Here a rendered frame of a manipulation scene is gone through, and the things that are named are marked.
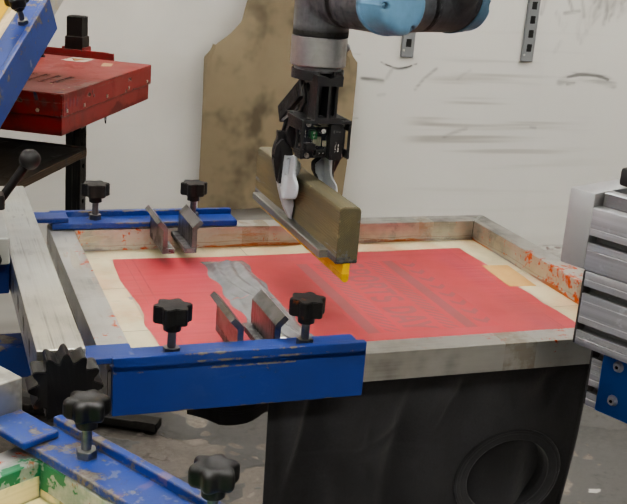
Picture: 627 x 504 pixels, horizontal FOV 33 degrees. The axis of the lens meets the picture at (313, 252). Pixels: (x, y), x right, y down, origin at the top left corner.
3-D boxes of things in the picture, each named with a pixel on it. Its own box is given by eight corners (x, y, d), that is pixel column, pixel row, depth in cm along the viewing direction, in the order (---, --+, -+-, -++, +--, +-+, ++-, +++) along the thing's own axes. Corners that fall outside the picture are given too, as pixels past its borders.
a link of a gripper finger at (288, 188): (281, 225, 143) (295, 159, 141) (268, 213, 148) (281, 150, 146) (302, 227, 144) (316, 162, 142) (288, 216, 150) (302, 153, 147)
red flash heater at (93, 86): (-8, 85, 284) (-9, 40, 281) (155, 102, 278) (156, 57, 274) (-139, 121, 227) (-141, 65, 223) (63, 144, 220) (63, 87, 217)
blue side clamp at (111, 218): (227, 246, 180) (229, 206, 178) (235, 255, 176) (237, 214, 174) (48, 251, 170) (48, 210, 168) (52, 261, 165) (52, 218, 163)
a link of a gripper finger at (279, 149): (269, 181, 145) (281, 119, 143) (265, 179, 147) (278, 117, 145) (300, 186, 147) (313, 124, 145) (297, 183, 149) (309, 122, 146)
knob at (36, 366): (94, 395, 112) (95, 330, 110) (103, 419, 107) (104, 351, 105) (22, 401, 109) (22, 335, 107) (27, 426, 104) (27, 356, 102)
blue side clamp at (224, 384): (346, 378, 131) (351, 326, 129) (362, 395, 126) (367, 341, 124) (104, 397, 120) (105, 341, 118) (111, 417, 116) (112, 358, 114)
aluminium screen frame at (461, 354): (479, 234, 196) (482, 214, 195) (685, 356, 144) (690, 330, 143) (46, 246, 168) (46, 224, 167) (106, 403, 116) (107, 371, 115)
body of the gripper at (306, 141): (297, 164, 139) (303, 73, 136) (277, 150, 147) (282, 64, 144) (350, 164, 142) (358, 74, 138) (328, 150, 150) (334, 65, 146)
